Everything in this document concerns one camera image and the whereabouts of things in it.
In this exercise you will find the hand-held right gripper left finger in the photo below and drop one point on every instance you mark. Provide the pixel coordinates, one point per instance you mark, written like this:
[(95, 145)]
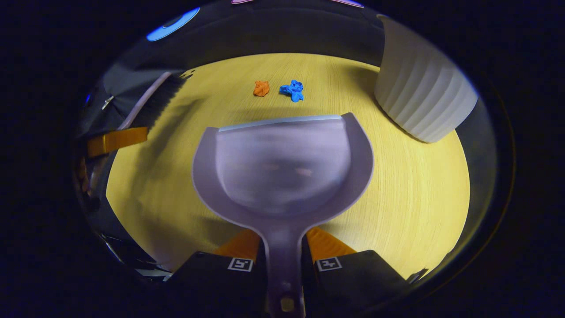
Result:
[(216, 282)]

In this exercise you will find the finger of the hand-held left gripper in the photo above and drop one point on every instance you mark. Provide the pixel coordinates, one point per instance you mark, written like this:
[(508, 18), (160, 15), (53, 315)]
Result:
[(117, 140)]

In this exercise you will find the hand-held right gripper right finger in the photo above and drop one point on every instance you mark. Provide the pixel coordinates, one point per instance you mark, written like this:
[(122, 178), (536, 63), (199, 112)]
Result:
[(353, 282)]

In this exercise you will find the small pink broom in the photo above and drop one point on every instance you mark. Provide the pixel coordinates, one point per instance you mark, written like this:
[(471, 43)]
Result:
[(159, 99)]

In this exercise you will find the pale pink dustpan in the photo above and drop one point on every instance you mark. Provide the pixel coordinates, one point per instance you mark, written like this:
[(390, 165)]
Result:
[(282, 176)]

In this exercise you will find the orange paper scrap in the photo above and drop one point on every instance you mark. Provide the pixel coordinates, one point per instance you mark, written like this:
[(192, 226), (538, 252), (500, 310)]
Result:
[(261, 88)]

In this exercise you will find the blue paper scrap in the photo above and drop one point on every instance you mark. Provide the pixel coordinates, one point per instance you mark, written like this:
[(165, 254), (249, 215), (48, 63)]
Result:
[(292, 90)]

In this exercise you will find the white ribbed garbage bin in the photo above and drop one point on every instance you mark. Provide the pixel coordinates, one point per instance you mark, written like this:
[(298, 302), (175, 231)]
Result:
[(419, 88)]

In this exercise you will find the silver clip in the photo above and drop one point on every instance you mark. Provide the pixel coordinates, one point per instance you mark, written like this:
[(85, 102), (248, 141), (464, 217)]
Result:
[(107, 102)]

